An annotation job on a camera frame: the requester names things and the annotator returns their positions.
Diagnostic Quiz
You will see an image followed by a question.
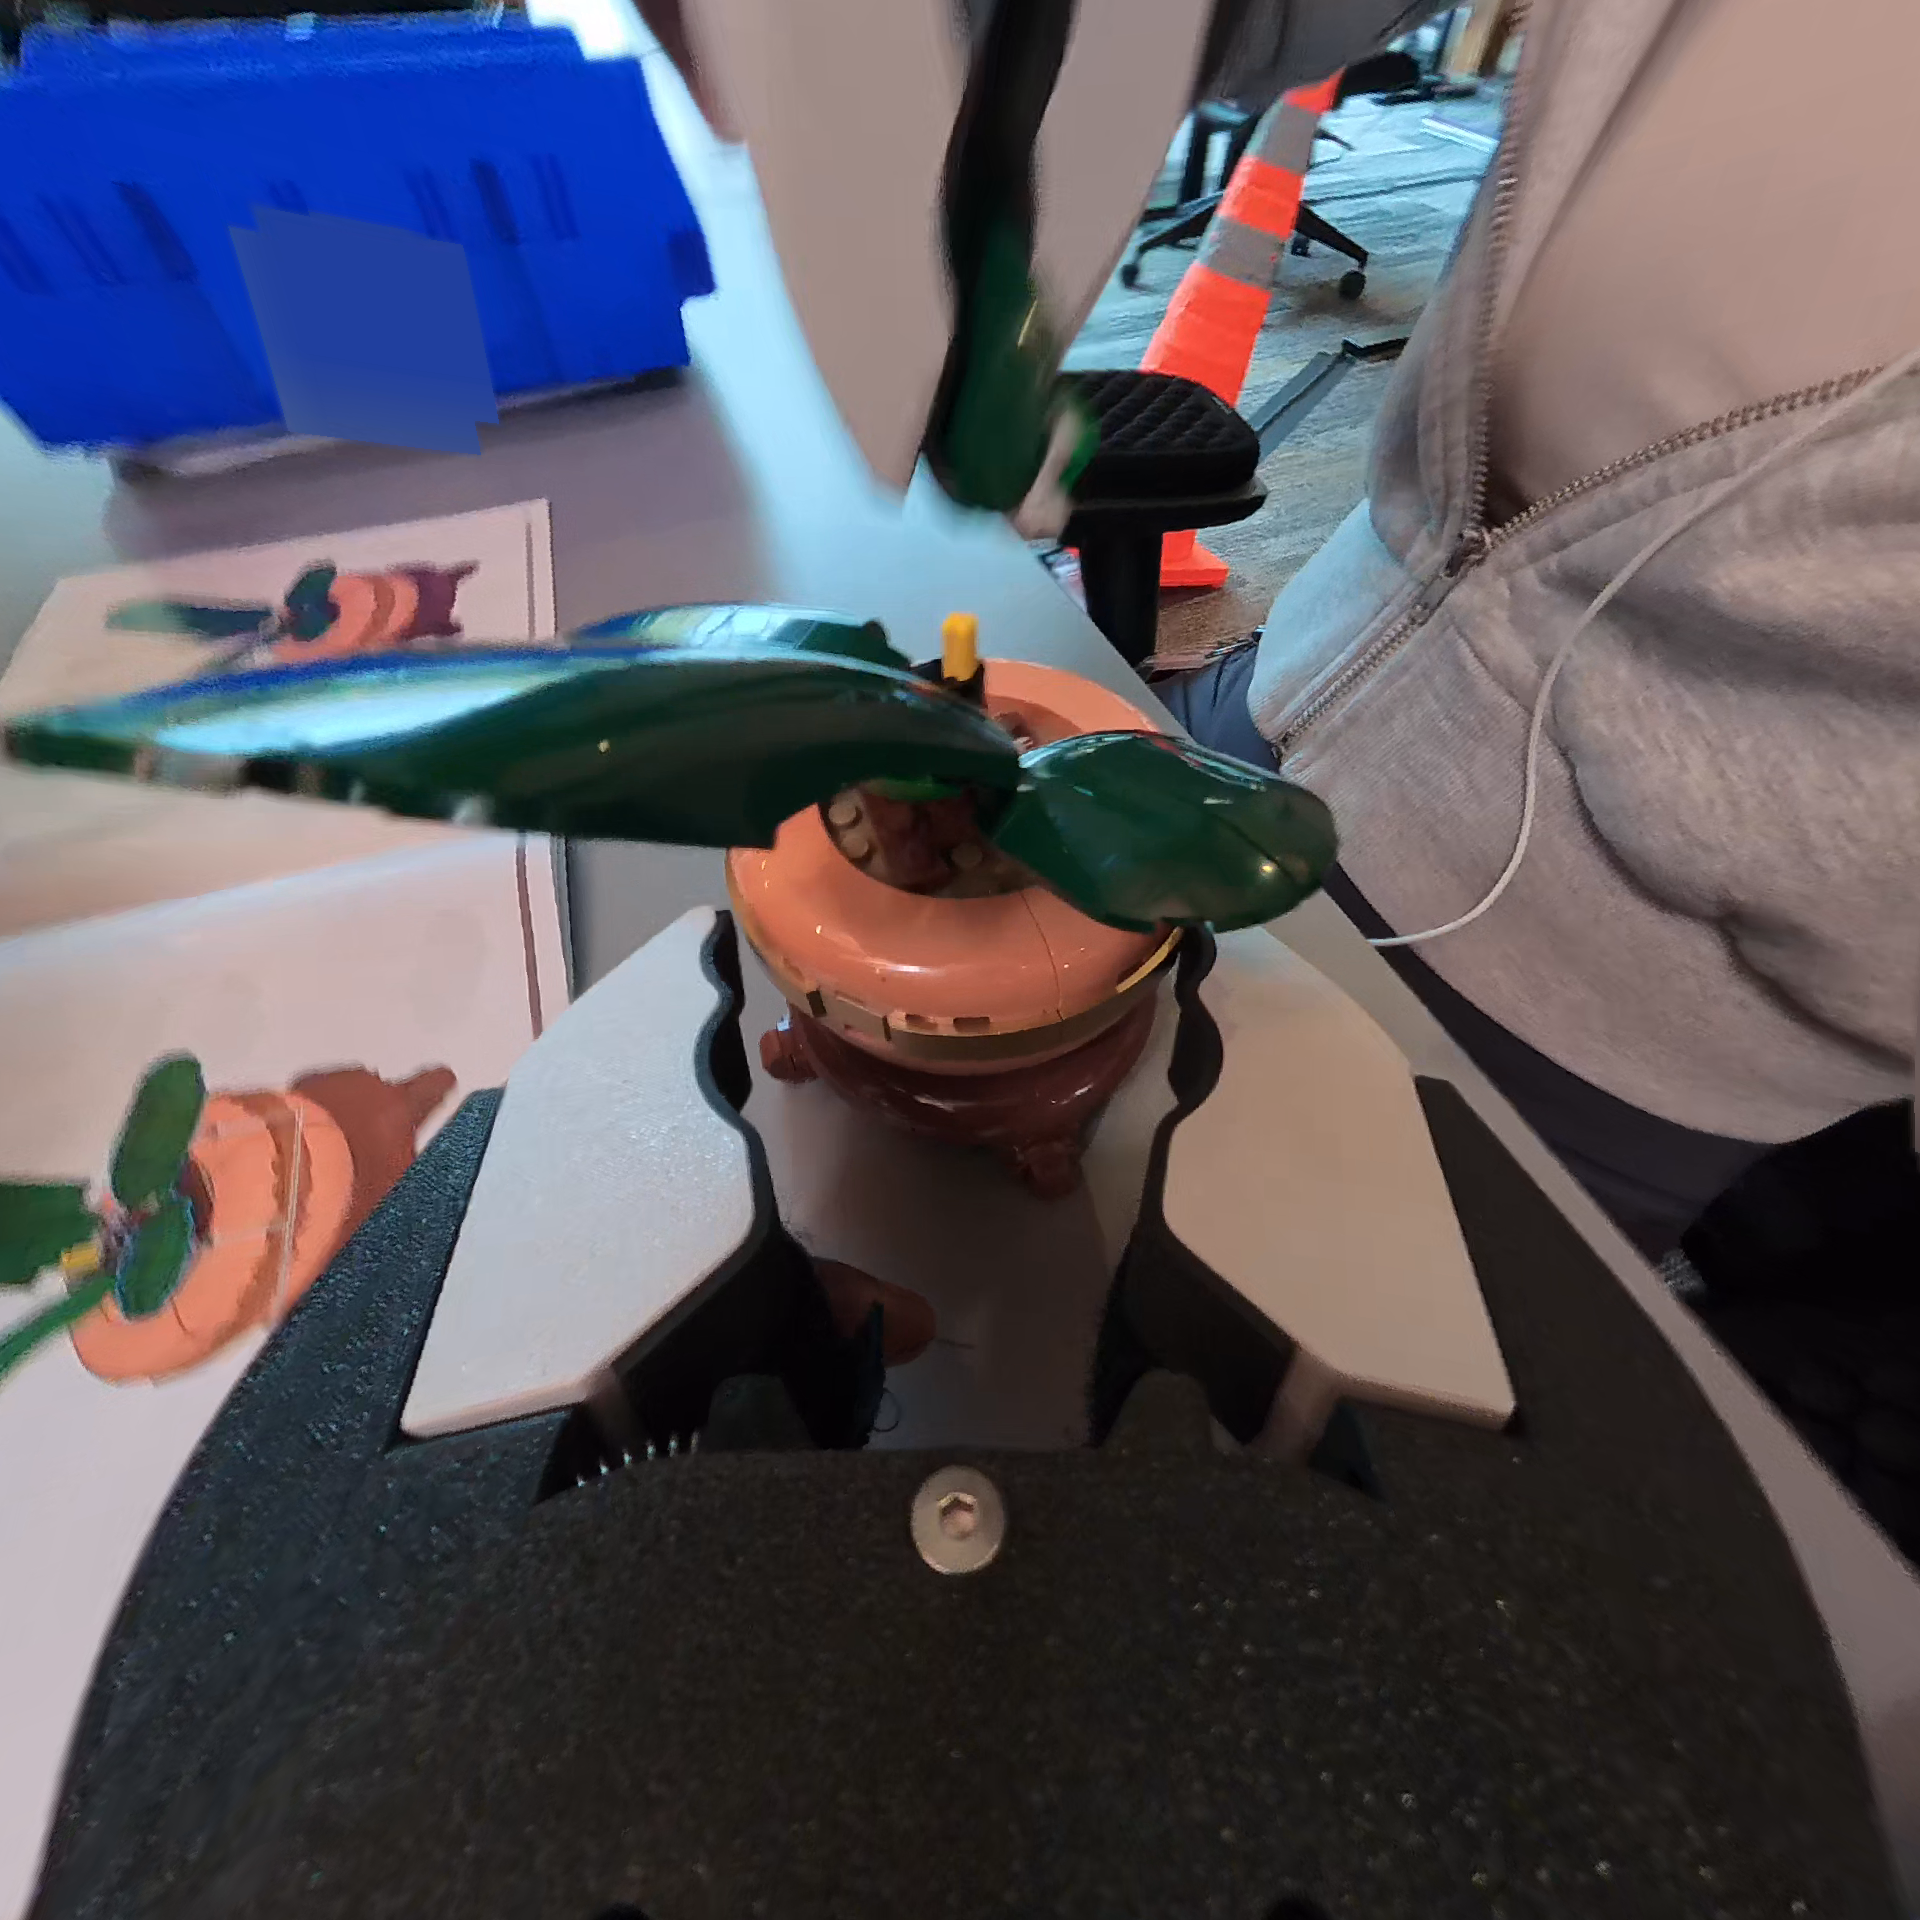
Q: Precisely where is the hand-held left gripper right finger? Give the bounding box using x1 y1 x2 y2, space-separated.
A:
1099 919 1518 1465

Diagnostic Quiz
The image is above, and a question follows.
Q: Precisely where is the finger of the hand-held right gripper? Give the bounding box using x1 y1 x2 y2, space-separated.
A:
678 0 972 488
1011 0 1219 542

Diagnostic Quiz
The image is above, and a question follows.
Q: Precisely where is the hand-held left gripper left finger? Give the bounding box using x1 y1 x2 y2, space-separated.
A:
399 903 785 1444

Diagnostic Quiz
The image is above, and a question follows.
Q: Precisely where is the toy flower pot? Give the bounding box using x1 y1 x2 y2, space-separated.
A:
720 609 1188 1198

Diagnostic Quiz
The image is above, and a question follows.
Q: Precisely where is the building instruction booklet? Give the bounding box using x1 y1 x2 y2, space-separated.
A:
0 500 574 1920

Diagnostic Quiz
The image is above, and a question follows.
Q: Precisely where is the grey desk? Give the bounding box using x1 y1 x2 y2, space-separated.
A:
0 92 1920 1803

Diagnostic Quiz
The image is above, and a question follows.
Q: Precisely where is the person's left hand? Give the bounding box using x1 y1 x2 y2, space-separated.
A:
808 1258 941 1371

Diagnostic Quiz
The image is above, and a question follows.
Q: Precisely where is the orange object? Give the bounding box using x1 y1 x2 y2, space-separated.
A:
1135 72 1347 590

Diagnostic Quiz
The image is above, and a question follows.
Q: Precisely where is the blue plastic bin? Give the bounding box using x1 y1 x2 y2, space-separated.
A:
0 19 716 456

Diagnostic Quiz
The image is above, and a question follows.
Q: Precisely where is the white cable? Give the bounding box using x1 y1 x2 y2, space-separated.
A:
1362 349 1920 950

